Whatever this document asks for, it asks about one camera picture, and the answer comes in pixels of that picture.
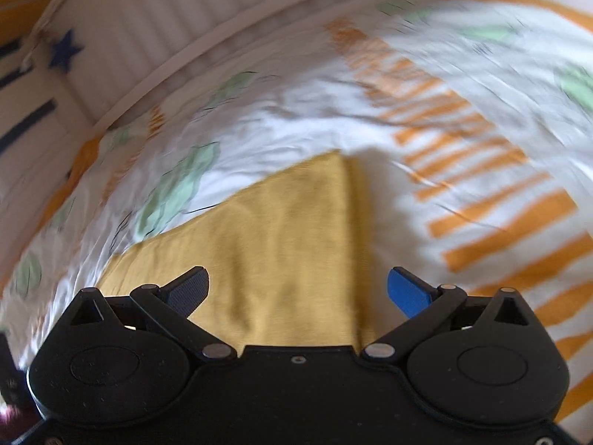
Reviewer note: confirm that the white slatted bed rail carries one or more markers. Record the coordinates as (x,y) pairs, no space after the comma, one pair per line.
(134,51)

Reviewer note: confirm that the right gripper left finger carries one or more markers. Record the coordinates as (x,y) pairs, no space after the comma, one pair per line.
(186,292)

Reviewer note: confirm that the yellow knitted garment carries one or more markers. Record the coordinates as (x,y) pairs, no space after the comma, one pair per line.
(288,259)

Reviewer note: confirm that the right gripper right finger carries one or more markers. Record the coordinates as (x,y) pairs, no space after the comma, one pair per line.
(408,292)

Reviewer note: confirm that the white patterned duvet cover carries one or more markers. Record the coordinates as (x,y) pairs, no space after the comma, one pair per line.
(471,120)

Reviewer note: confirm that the blue star decoration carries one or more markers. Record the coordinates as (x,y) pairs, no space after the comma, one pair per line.
(63,51)

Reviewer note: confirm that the white shelf unit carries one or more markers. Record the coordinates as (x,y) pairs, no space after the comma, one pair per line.
(43,125)

